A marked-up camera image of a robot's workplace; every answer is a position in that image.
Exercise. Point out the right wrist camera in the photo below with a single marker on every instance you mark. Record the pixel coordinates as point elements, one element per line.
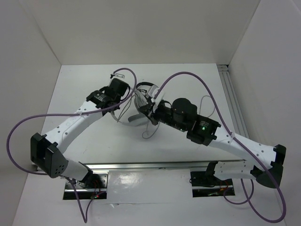
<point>155,97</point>

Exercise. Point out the aluminium front rail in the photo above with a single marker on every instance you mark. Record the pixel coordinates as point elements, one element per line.
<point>165,165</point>

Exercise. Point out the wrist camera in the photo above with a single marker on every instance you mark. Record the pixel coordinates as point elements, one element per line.
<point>155,97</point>
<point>117,76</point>

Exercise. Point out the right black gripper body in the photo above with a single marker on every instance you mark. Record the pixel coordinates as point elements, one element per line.
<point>163,114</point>

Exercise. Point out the aluminium right side rail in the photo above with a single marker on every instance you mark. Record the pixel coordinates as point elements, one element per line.
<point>232,100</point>

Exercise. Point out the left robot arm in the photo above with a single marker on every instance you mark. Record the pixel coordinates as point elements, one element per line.
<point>47,150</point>

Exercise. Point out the black headphones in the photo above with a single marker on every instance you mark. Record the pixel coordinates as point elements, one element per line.
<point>144,86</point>

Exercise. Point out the aluminium rail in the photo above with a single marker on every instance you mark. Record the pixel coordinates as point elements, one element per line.
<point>232,100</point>
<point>165,165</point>

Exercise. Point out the white grey headphones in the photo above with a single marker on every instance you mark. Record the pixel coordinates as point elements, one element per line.
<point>140,98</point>

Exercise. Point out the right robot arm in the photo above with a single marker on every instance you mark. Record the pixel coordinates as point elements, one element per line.
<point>262,163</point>

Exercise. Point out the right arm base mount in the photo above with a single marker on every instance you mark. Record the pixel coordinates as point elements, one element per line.
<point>203,186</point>

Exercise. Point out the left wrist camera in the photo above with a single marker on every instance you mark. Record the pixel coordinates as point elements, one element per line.
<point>117,76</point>

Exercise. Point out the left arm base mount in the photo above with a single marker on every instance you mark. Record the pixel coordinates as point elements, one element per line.
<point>96,188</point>

